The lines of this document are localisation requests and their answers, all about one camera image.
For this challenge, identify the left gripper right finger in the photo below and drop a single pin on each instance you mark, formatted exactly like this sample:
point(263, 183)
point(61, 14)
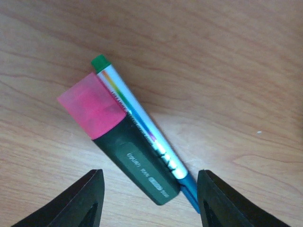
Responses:
point(222, 206)

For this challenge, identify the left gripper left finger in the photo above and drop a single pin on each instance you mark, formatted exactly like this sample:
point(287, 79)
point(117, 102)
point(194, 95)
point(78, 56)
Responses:
point(80, 205)

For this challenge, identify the pink cap black highlighter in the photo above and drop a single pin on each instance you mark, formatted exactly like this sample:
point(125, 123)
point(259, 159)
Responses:
point(112, 129)

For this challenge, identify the blue cap pen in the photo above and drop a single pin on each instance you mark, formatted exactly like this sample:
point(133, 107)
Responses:
point(109, 76)

